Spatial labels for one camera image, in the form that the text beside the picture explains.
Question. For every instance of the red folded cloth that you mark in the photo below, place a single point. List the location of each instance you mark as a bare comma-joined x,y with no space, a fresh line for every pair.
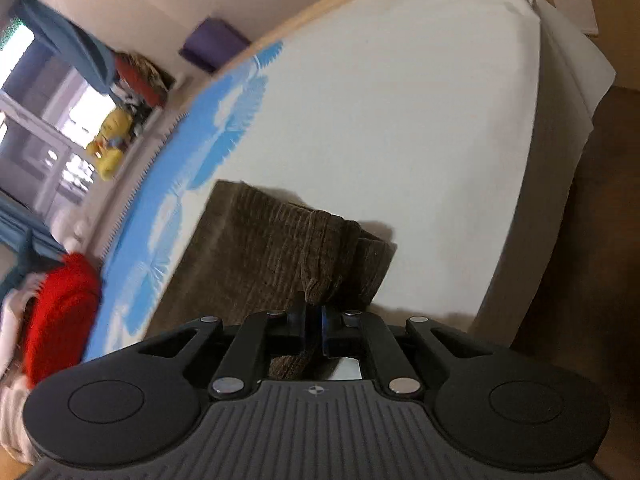
60,315

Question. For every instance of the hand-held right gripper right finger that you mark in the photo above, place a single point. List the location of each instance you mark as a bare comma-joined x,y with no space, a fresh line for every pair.
328,327

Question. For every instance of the blue curtain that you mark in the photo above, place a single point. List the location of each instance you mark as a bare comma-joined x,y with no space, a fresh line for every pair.
75,45

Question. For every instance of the white bed sheet blue pattern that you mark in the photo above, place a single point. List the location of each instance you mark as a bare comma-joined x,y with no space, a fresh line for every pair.
390,125

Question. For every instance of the white cloth pile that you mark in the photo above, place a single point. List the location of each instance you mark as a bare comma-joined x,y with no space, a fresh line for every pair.
12,385

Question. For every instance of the wooden bed frame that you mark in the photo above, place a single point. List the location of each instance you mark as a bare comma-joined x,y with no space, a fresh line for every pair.
350,0

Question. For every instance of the window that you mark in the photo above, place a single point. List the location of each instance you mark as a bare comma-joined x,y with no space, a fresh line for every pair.
45,130

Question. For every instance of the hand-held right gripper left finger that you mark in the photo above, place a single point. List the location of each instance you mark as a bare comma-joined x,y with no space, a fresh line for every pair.
299,321

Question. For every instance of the dark red patterned bag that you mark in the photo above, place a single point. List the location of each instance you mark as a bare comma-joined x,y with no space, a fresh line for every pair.
142,77

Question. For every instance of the yellow plush toy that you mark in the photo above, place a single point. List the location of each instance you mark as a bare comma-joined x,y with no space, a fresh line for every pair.
111,140

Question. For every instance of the purple box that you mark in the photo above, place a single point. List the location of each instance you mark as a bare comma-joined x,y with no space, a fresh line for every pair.
212,45

